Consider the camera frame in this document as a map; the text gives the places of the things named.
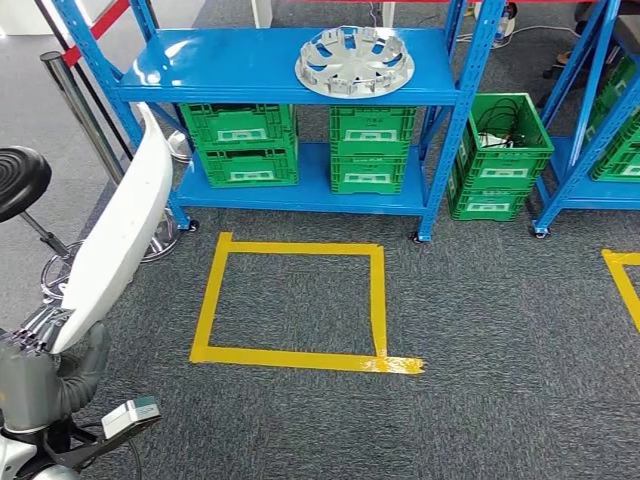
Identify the red barrier belt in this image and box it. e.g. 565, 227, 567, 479
60, 0, 132, 69

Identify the grey wheel hubcap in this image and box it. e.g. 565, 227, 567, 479
294, 25, 416, 101

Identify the blue metal shelf rack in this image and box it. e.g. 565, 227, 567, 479
531, 0, 640, 238
50, 0, 506, 243

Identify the white curved plastic part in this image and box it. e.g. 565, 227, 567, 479
51, 102, 174, 356

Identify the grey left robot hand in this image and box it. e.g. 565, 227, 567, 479
0, 304, 112, 435

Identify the yellow floor tape square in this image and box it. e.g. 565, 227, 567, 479
189, 231, 426, 377
601, 248, 640, 335

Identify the black stool with chrome base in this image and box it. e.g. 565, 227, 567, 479
0, 145, 86, 306

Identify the open green plastic crate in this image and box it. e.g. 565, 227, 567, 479
457, 92, 555, 193

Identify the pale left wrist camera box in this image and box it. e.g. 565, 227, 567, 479
101, 396, 162, 442

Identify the white power strip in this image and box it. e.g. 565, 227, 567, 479
492, 1, 517, 49

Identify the chrome belt stanchion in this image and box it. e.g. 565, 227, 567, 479
39, 51, 182, 264

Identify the black cable bundle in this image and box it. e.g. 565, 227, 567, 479
475, 99, 526, 150

